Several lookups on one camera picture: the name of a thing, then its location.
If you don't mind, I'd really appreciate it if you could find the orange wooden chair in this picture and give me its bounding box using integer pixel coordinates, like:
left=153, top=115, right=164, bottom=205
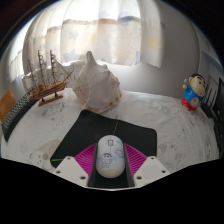
left=0, top=88, right=17, bottom=124

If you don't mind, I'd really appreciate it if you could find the white cartoon-printed computer mouse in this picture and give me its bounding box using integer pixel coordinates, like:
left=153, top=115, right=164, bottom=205
left=96, top=134, right=126, bottom=179

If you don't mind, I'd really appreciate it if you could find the wooden model sailing ship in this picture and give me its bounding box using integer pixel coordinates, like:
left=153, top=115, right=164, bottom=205
left=27, top=49, right=74, bottom=107

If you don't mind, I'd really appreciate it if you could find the white printed tablecloth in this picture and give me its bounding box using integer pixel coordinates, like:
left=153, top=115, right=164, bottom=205
left=0, top=87, right=221, bottom=173

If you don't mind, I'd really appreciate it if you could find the white wall shelf unit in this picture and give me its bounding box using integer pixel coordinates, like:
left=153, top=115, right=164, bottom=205
left=199, top=26, right=224, bottom=84

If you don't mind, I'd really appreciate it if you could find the black mouse pad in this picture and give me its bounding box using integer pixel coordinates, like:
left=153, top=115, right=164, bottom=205
left=49, top=109, right=158, bottom=169

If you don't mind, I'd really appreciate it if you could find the cartoon boy figurine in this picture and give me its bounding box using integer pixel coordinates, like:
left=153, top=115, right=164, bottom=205
left=180, top=72, right=207, bottom=113

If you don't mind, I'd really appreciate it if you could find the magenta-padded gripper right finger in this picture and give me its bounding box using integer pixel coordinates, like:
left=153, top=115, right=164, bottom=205
left=123, top=143, right=171, bottom=188

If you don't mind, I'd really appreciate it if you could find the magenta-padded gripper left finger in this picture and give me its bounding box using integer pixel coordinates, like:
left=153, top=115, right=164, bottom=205
left=53, top=143, right=99, bottom=188

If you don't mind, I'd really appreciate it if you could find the white star-printed curtain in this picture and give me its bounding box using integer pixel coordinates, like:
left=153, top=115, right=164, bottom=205
left=6, top=0, right=166, bottom=84

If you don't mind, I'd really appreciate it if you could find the large white conch shell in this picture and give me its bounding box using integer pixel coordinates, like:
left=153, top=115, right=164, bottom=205
left=72, top=50, right=123, bottom=115

